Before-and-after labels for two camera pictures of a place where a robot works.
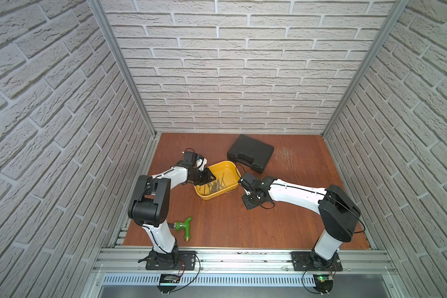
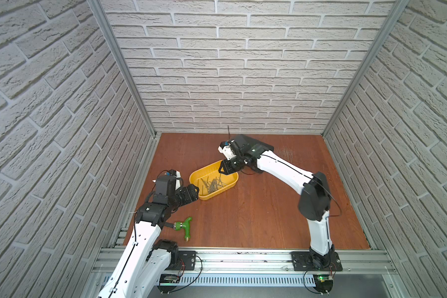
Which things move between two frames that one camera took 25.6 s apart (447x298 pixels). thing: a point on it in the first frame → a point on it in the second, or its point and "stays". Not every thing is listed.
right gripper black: [246, 203] → [227, 169]
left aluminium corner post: [123, 64] stays
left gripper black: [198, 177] → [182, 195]
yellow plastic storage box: [227, 176] stays
